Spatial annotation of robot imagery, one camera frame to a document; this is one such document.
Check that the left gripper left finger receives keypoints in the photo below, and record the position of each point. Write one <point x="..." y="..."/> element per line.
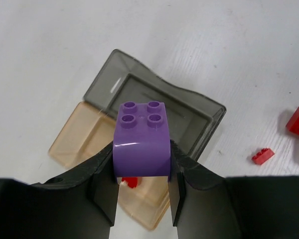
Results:
<point x="77" y="204"/>

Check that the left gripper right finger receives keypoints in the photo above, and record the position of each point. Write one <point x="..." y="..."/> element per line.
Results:
<point x="205" y="205"/>

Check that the purple lego cluster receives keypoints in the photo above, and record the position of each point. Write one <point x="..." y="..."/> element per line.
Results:
<point x="141" y="144"/>

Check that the small red lego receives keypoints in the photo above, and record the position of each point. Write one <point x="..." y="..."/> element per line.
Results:
<point x="262" y="156"/>

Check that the orange transparent container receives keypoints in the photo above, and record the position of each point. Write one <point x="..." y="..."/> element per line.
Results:
<point x="87" y="131"/>

